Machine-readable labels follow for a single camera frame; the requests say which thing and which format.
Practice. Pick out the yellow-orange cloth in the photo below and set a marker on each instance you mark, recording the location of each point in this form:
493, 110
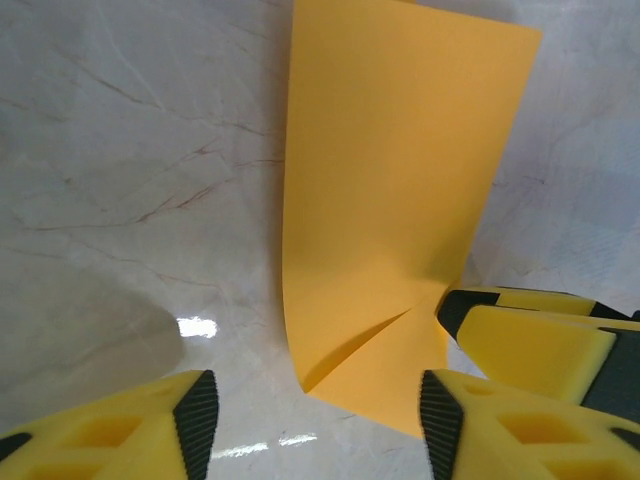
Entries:
390, 150

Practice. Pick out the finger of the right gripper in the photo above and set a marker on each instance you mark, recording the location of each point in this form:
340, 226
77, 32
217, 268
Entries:
457, 310
540, 355

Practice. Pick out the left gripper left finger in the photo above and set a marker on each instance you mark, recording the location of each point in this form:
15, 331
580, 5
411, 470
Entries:
125, 435

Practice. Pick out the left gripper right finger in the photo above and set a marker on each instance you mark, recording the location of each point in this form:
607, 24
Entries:
525, 440

